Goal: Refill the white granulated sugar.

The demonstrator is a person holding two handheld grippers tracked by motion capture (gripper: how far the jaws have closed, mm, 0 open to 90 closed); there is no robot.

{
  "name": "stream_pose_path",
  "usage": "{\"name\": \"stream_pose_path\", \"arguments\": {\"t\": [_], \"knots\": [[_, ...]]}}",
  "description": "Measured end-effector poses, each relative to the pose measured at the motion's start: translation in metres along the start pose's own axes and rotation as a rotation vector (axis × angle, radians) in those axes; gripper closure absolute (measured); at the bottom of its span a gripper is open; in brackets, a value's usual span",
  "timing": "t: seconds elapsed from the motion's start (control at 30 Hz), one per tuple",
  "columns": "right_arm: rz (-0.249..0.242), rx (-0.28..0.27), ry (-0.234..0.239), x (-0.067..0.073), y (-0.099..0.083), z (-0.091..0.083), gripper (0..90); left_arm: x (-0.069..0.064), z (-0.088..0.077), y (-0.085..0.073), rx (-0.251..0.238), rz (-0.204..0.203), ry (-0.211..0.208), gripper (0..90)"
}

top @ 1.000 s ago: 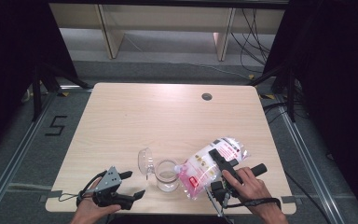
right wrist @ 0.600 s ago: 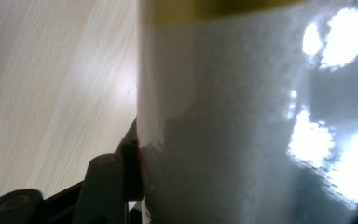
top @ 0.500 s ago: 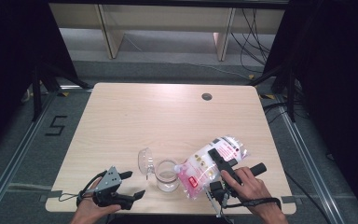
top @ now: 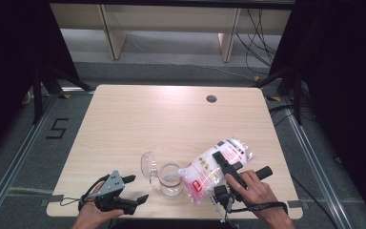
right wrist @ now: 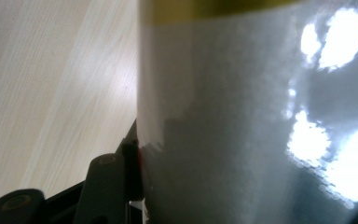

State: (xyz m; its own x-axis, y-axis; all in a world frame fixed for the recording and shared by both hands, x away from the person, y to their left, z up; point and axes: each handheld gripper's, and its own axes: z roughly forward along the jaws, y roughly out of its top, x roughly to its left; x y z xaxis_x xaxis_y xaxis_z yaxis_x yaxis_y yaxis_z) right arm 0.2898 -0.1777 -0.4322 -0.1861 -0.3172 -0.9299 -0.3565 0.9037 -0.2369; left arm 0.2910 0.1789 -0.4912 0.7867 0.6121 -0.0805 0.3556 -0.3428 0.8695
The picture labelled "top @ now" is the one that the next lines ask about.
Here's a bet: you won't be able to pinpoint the black stand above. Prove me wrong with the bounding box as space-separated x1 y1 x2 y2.
31 61 94 125
254 65 303 126

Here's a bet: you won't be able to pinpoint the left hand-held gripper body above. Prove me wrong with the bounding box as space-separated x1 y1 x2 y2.
93 170 137 216

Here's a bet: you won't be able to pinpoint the light wooden desk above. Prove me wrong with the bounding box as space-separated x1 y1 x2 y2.
49 3 292 63

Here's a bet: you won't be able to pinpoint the clear jar with beige lid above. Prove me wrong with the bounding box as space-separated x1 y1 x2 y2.
140 151 185 198

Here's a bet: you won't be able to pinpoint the person's left hand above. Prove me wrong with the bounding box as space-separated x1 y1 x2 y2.
74 182 125 227

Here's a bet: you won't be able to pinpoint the black curtain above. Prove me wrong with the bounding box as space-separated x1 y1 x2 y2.
0 0 81 163
268 0 366 223

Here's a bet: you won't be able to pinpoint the black wrist strap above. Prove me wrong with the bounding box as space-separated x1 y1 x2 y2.
59 174 111 211
230 200 289 215

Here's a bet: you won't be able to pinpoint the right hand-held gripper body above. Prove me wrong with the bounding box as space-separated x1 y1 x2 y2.
209 161 274 224

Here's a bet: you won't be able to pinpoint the grey tape strip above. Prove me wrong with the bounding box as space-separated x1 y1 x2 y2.
287 199 304 209
40 194 65 208

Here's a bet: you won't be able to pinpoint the black floor cables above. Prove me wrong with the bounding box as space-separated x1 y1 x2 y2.
268 103 317 128

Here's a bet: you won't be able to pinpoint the person's right hand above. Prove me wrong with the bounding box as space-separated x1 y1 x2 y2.
224 169 279 221

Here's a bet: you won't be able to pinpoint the metal floor rail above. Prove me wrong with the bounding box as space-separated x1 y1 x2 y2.
0 94 60 220
282 98 347 229

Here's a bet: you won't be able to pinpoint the bundle of black cables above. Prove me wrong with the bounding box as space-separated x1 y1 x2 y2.
234 9 279 75

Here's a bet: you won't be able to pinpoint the white sugar bag red print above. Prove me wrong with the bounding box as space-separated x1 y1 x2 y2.
177 137 255 204

